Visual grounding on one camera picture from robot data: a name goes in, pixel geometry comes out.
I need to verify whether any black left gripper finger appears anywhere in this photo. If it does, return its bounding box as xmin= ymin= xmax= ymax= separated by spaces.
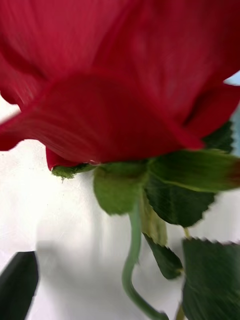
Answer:
xmin=0 ymin=251 xmax=40 ymax=320

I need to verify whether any red rose green stem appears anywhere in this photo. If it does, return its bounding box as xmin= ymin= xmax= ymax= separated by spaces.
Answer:
xmin=0 ymin=0 xmax=240 ymax=320

